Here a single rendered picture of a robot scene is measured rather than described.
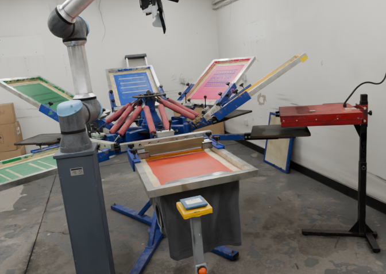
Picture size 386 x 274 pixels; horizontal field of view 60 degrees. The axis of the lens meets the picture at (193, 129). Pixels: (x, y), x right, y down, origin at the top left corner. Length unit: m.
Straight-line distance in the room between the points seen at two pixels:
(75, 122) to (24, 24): 4.77
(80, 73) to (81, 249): 0.87
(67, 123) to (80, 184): 0.29
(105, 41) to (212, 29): 2.01
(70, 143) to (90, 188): 0.23
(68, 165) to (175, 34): 5.03
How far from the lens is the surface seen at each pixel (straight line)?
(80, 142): 1.65
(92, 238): 1.80
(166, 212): 1.77
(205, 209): 1.45
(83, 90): 1.76
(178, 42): 6.45
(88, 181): 1.68
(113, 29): 6.27
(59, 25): 1.66
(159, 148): 2.19
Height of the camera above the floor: 1.57
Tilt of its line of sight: 12 degrees down
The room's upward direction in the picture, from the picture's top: 5 degrees counter-clockwise
